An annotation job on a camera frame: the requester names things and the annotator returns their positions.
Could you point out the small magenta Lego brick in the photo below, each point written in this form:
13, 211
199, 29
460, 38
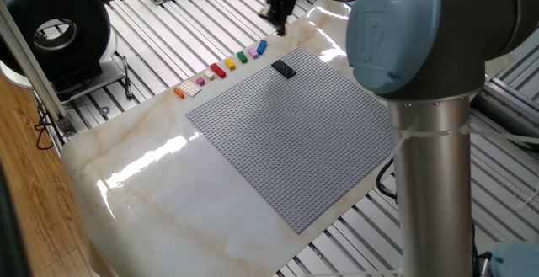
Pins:
200, 81

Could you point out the glossy marble pattern mat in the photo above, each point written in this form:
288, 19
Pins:
177, 209

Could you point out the light pink Lego brick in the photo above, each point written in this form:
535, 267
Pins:
253, 53

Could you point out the small metal washer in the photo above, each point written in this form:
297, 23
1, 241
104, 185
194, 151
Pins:
101, 108

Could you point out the blue Lego brick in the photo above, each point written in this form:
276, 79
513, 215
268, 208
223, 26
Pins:
262, 47

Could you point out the grey Lego baseplate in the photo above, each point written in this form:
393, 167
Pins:
295, 142

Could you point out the black Lego plate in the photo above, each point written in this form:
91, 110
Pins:
283, 69

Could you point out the black curved panel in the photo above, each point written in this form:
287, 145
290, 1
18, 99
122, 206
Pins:
10, 226

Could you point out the orange Lego brick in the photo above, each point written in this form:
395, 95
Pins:
179, 93

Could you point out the small white Lego brick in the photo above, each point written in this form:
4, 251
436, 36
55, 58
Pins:
209, 74

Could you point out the yellow Lego brick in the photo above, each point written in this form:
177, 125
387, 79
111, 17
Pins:
230, 63

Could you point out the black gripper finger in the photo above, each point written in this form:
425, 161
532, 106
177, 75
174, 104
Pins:
271, 17
283, 22

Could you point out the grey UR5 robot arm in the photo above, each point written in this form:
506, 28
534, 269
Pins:
433, 184

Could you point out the green Lego brick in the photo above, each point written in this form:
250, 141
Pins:
242, 56

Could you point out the black metal pen tool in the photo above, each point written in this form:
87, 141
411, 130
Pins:
127, 77

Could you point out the red Lego brick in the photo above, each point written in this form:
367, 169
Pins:
218, 70

